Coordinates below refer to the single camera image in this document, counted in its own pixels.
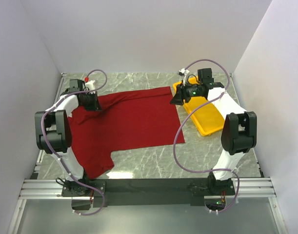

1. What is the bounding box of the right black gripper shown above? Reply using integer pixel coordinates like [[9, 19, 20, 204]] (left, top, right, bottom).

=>
[[170, 79, 202, 106]]

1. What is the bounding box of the red t shirt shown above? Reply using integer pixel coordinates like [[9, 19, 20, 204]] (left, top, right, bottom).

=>
[[68, 86, 185, 179]]

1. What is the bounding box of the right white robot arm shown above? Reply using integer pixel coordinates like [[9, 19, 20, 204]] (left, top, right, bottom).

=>
[[170, 68, 257, 195]]

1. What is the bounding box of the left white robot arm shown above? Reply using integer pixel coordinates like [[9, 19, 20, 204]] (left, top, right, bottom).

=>
[[35, 77, 102, 196]]

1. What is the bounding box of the yellow plastic tray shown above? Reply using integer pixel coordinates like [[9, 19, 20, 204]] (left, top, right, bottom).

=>
[[173, 77, 224, 136]]

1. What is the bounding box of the black base crossbar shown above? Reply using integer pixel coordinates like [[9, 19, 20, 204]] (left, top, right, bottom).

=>
[[61, 175, 236, 208]]

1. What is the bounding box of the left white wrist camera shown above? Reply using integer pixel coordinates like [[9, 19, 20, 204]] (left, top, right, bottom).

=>
[[84, 77, 98, 90]]

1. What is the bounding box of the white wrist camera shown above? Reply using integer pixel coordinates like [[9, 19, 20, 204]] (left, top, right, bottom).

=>
[[178, 68, 190, 86], [84, 77, 98, 90]]

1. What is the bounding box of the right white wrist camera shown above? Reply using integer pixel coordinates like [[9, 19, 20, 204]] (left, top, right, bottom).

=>
[[178, 68, 190, 86]]

